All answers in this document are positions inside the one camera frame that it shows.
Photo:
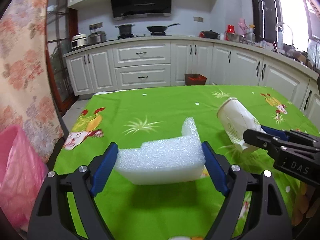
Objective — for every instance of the steel bowl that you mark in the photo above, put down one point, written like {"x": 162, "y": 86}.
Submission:
{"x": 233, "y": 37}

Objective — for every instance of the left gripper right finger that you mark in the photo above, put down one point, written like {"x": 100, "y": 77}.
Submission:
{"x": 267, "y": 216}

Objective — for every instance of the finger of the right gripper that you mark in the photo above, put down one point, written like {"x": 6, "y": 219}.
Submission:
{"x": 277, "y": 149}
{"x": 272, "y": 132}

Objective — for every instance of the steel pressure cooker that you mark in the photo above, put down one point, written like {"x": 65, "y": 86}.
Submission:
{"x": 96, "y": 37}

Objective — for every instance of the green cartoon tablecloth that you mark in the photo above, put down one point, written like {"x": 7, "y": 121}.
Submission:
{"x": 189, "y": 209}

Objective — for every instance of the white rice cooker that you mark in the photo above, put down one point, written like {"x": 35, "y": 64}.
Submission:
{"x": 78, "y": 41}

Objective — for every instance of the pink thermos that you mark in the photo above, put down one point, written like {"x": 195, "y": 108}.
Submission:
{"x": 242, "y": 27}

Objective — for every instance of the chrome faucet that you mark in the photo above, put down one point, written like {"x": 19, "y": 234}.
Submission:
{"x": 285, "y": 38}

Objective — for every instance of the person's right hand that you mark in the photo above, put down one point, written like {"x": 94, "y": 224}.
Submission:
{"x": 302, "y": 206}

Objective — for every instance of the dark casserole pot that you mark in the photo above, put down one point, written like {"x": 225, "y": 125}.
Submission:
{"x": 209, "y": 34}

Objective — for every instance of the pink lined trash bin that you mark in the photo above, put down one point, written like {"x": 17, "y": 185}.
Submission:
{"x": 22, "y": 175}

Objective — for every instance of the black frying pan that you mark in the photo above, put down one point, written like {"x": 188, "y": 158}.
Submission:
{"x": 159, "y": 29}

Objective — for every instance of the stepped white foam piece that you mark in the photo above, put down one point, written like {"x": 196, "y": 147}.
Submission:
{"x": 165, "y": 161}

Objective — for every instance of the white lower cabinets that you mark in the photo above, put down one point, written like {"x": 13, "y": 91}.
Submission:
{"x": 157, "y": 61}

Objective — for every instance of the black stock pot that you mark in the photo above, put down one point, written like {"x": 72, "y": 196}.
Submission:
{"x": 125, "y": 31}

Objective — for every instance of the floral curtain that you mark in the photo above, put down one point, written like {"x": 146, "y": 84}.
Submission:
{"x": 26, "y": 98}

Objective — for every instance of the white paper cup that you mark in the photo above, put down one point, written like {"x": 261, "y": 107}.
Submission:
{"x": 236, "y": 119}

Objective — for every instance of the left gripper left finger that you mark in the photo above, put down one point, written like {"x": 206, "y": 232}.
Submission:
{"x": 51, "y": 216}

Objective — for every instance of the red floor bin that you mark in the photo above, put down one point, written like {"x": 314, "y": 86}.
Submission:
{"x": 194, "y": 79}

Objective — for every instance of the glass door wooden frame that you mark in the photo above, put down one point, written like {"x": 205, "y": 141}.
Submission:
{"x": 62, "y": 25}

